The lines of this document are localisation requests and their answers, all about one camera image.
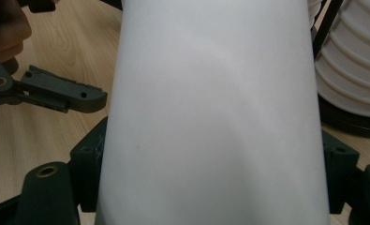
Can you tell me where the stack of white paper cups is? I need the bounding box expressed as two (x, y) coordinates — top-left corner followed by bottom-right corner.
(314, 0), (370, 119)

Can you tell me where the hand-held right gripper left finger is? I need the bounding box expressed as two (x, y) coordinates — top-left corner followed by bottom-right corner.
(68, 116), (110, 214)

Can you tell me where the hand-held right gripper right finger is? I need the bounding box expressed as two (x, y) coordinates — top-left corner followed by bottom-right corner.
(320, 128), (361, 216)

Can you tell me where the single white paper cup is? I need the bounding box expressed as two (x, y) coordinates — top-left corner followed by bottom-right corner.
(94, 0), (333, 225)

